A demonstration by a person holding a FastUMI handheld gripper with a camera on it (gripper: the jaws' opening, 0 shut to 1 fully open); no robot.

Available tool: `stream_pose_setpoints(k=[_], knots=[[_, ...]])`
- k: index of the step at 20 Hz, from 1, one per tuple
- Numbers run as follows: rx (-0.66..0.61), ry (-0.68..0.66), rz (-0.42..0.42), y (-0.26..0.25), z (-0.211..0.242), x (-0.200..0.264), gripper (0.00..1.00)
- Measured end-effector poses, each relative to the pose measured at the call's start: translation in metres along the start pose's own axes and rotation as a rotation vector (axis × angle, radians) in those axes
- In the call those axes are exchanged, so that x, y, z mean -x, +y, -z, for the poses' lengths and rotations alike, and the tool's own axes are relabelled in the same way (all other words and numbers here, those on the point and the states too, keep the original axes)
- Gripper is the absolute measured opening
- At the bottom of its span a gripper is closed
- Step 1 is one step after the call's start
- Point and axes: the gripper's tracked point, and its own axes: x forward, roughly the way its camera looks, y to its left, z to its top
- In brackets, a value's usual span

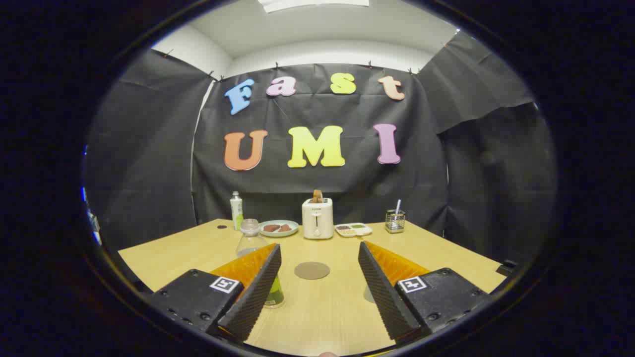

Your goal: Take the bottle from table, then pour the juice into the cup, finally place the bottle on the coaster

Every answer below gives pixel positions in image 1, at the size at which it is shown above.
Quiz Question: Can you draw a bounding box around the white toaster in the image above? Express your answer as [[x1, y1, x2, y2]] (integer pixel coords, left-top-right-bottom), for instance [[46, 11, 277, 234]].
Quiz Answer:
[[302, 197, 334, 240]]

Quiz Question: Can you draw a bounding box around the round brown coaster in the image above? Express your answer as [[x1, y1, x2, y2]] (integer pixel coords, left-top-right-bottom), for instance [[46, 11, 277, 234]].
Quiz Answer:
[[294, 261, 331, 280]]

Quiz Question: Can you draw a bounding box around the white divided dish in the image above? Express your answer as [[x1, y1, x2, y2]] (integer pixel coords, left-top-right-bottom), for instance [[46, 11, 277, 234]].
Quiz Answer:
[[335, 223, 373, 238]]

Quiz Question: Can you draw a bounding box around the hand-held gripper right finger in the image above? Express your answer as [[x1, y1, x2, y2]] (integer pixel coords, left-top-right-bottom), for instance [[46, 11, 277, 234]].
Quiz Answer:
[[358, 241, 493, 342]]

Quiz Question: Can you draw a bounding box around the clear juice bottle green label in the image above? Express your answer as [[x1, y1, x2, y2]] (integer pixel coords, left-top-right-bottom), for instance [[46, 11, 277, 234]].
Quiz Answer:
[[236, 219, 285, 309]]

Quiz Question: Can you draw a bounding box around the pale green plate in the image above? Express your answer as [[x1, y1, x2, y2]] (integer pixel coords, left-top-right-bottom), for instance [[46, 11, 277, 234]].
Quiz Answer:
[[259, 220, 300, 238]]

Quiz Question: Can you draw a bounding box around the small white green bottle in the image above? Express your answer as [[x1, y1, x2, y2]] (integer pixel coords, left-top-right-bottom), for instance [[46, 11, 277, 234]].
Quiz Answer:
[[230, 191, 244, 231]]

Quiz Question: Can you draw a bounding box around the wooden table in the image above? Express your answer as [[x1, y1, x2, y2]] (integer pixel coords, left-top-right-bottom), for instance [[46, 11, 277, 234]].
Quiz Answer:
[[118, 218, 507, 357]]

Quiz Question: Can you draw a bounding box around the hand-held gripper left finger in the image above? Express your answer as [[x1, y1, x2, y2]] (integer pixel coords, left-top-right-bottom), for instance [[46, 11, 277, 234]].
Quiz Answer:
[[148, 242, 282, 344]]

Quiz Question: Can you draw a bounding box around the wire mesh holder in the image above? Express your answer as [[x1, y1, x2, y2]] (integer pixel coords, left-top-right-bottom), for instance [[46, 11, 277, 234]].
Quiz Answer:
[[385, 209, 406, 234]]

